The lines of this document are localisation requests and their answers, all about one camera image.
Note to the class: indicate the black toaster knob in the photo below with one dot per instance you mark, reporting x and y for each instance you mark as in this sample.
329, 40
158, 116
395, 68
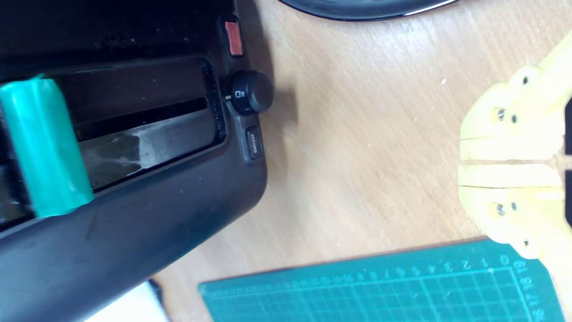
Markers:
252, 91

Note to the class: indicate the black two-slot toaster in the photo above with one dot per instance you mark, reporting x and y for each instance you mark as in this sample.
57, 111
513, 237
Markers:
134, 232

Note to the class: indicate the green cutting mat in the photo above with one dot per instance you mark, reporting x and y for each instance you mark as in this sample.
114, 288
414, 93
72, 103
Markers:
357, 295

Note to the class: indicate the black round plate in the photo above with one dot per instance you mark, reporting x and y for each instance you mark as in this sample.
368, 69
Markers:
357, 9

